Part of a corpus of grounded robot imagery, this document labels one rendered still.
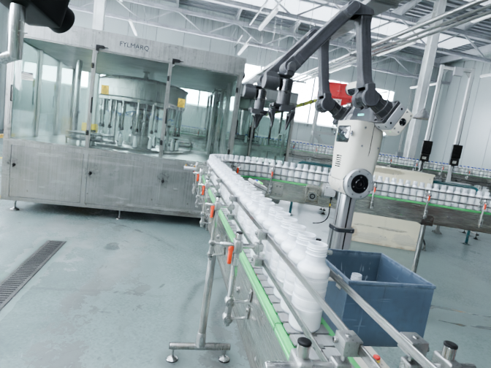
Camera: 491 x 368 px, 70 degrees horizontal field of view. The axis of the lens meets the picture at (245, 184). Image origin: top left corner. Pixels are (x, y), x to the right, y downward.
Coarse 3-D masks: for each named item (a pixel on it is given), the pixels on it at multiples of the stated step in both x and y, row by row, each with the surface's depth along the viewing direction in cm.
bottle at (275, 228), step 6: (276, 216) 88; (282, 216) 87; (288, 216) 87; (276, 222) 88; (270, 228) 88; (276, 228) 87; (270, 234) 87; (270, 246) 87; (270, 252) 87; (264, 258) 89; (270, 258) 87; (264, 270) 89
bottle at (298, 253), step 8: (304, 232) 72; (304, 240) 69; (296, 248) 71; (304, 248) 69; (288, 256) 72; (296, 256) 69; (304, 256) 69; (296, 264) 69; (288, 272) 71; (288, 280) 71; (288, 288) 70; (288, 296) 70; (288, 312) 70
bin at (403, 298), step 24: (336, 264) 141; (360, 264) 143; (384, 264) 142; (336, 288) 116; (360, 288) 110; (384, 288) 112; (408, 288) 113; (432, 288) 115; (336, 312) 114; (360, 312) 111; (384, 312) 113; (408, 312) 115; (360, 336) 113; (384, 336) 114
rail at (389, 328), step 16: (256, 224) 96; (272, 240) 81; (288, 304) 67; (320, 304) 54; (368, 304) 54; (336, 320) 48; (384, 320) 50; (400, 336) 46; (320, 352) 52; (368, 352) 41; (416, 352) 43
